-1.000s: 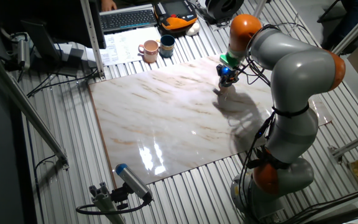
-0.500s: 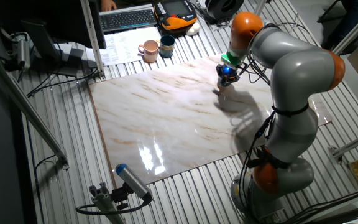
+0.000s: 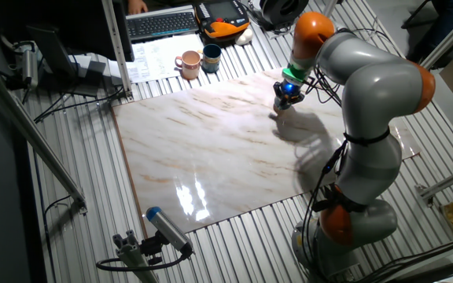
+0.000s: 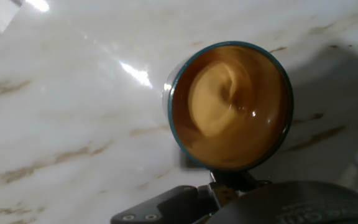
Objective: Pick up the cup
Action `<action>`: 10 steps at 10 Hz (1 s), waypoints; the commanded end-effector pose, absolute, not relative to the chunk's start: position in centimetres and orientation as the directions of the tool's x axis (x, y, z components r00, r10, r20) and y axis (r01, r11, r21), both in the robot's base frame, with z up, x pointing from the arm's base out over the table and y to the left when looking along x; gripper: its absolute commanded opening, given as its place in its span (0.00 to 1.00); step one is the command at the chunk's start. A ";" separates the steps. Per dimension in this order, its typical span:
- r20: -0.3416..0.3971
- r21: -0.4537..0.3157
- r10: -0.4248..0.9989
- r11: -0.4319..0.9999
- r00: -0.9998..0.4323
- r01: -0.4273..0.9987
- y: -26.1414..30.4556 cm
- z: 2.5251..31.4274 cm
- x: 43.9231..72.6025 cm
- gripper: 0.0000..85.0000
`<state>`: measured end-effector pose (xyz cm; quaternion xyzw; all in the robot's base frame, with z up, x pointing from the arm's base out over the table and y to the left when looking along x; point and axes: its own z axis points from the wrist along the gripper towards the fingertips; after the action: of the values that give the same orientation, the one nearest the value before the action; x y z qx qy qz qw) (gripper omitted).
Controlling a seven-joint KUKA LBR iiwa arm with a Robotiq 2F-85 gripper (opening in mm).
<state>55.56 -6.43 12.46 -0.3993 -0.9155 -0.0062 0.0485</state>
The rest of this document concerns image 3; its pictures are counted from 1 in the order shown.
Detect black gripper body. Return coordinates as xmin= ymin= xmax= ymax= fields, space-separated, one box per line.
xmin=272 ymin=79 xmax=306 ymax=111

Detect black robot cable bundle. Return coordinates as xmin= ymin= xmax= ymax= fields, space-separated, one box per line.
xmin=296 ymin=27 xmax=369 ymax=282

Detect green wrist flange ring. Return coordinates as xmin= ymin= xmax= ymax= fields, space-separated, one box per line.
xmin=281 ymin=64 xmax=310 ymax=86

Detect black keyboard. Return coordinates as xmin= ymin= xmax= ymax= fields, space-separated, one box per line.
xmin=125 ymin=6 xmax=201 ymax=43

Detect upright aluminium frame post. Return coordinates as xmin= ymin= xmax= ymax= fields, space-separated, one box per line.
xmin=100 ymin=0 xmax=134 ymax=101

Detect long diagonal aluminium beam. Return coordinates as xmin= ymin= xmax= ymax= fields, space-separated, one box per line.
xmin=0 ymin=54 xmax=89 ymax=215

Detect orange and black teach pendant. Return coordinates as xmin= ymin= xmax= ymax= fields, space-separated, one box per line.
xmin=193 ymin=0 xmax=251 ymax=43

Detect black round device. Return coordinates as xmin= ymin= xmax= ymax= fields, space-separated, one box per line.
xmin=260 ymin=0 xmax=310 ymax=31

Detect black monitor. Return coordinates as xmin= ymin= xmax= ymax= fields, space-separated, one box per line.
xmin=0 ymin=0 xmax=135 ymax=63

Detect person's bare hand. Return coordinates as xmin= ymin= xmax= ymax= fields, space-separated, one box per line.
xmin=127 ymin=0 xmax=149 ymax=16

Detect black camera cable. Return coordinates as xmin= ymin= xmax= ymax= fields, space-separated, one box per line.
xmin=95 ymin=251 xmax=194 ymax=272

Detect black camera clamp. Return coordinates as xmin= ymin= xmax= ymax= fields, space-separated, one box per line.
xmin=139 ymin=231 xmax=168 ymax=265

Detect silver camera on bracket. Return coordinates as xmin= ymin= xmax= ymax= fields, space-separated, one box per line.
xmin=12 ymin=40 xmax=39 ymax=90

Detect black monitor stand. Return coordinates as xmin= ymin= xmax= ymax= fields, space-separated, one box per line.
xmin=25 ymin=25 xmax=108 ymax=97

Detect marble pattern board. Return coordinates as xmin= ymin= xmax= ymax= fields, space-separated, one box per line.
xmin=111 ymin=67 xmax=422 ymax=239

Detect dark clothed person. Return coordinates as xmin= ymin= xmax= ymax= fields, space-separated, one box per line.
xmin=401 ymin=0 xmax=453 ymax=64

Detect aluminium profile camera mount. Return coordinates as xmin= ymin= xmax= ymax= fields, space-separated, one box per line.
xmin=112 ymin=230 xmax=160 ymax=283

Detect teal mug with yellow band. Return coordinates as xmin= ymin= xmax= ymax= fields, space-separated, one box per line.
xmin=197 ymin=43 xmax=223 ymax=75

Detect slanted aluminium frame beam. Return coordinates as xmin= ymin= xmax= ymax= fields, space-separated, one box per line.
xmin=421 ymin=2 xmax=453 ymax=70

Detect black floor cables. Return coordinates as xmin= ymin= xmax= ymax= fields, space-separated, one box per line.
xmin=352 ymin=235 xmax=453 ymax=283

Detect short aluminium floor beam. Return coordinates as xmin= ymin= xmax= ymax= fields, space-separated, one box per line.
xmin=414 ymin=160 xmax=453 ymax=208

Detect silver camera with blue end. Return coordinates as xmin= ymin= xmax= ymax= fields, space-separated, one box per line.
xmin=145 ymin=206 xmax=194 ymax=255

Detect white printed paper sheet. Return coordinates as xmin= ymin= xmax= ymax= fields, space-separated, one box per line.
xmin=108 ymin=33 xmax=206 ymax=84

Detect black desk cables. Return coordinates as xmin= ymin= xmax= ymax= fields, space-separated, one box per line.
xmin=33 ymin=84 xmax=125 ymax=123

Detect pink mug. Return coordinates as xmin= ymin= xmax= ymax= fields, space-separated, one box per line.
xmin=174 ymin=50 xmax=202 ymax=81

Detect white egg-shaped object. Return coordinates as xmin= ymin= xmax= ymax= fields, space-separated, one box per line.
xmin=234 ymin=28 xmax=254 ymax=46

